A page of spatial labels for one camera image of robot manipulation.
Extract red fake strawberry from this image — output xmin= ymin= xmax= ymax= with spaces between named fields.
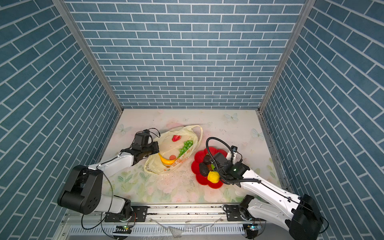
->
xmin=172 ymin=135 xmax=181 ymax=142

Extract yellow plastic fruit-print bag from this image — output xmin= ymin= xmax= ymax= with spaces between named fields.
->
xmin=144 ymin=125 xmax=203 ymax=175

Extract green fake grape bunch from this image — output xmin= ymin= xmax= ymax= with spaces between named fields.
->
xmin=179 ymin=140 xmax=194 ymax=157

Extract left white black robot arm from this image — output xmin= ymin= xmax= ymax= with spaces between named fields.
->
xmin=58 ymin=129 xmax=160 ymax=222

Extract red flower-shaped plate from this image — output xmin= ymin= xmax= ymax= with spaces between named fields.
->
xmin=191 ymin=149 xmax=224 ymax=189

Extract yellow fake banana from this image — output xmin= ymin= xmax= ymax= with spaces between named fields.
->
xmin=159 ymin=154 xmax=178 ymax=167

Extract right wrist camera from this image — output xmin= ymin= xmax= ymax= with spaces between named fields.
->
xmin=226 ymin=146 xmax=238 ymax=163

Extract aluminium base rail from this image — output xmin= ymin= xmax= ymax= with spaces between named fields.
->
xmin=59 ymin=202 xmax=319 ymax=240

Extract dark fake avocado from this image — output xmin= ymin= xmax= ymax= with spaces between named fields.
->
xmin=199 ymin=163 xmax=210 ymax=177

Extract dark brown fake fruit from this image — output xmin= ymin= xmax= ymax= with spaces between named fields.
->
xmin=203 ymin=154 xmax=212 ymax=165

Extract yellow fake lemon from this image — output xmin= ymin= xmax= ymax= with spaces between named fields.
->
xmin=207 ymin=171 xmax=220 ymax=184

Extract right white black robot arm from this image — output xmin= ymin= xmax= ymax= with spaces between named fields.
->
xmin=211 ymin=153 xmax=327 ymax=240

